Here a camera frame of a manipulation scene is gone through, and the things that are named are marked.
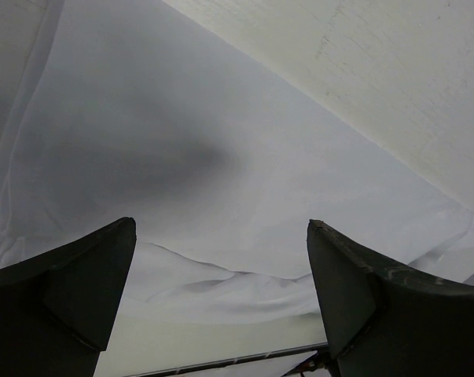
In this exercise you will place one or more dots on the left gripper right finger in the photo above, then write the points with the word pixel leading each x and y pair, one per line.
pixel 385 318

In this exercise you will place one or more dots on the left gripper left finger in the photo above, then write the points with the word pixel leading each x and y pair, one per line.
pixel 57 310

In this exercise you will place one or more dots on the white t shirt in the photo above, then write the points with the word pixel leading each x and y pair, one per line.
pixel 113 109

